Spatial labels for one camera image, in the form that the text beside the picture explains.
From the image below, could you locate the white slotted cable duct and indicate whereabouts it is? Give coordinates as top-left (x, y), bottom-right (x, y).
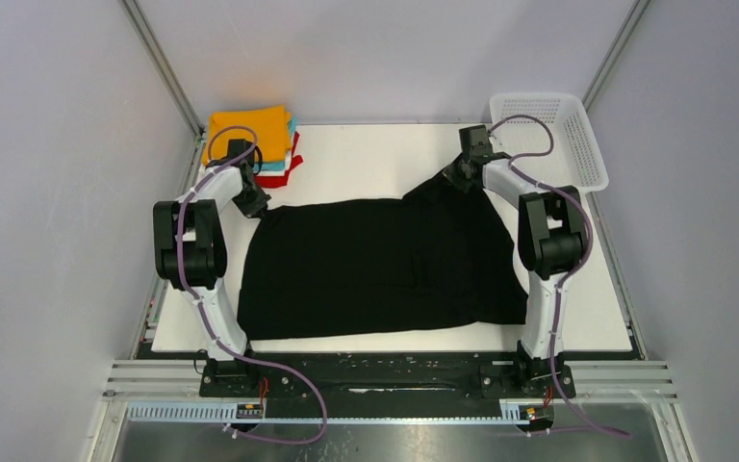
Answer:
top-left (126, 401), bottom-right (530, 424)

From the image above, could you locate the folded teal t shirt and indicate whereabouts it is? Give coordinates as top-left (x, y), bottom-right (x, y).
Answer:
top-left (257, 115), bottom-right (299, 176)

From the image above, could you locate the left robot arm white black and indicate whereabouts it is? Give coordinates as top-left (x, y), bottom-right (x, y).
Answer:
top-left (153, 139), bottom-right (270, 396)

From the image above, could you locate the white plastic basket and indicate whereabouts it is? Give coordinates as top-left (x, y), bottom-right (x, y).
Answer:
top-left (489, 92), bottom-right (609, 194)

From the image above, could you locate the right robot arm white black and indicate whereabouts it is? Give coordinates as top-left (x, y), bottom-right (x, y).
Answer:
top-left (444, 125), bottom-right (593, 397)

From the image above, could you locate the folded orange t shirt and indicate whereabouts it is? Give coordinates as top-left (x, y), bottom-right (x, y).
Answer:
top-left (202, 106), bottom-right (292, 166)

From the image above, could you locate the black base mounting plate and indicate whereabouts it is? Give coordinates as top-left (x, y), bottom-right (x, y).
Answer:
top-left (199, 352), bottom-right (576, 418)

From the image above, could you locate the black t shirt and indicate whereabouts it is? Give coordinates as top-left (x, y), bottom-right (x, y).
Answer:
top-left (237, 175), bottom-right (527, 341)

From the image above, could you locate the folded red t shirt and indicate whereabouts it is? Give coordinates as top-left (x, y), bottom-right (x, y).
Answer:
top-left (255, 150), bottom-right (304, 189)

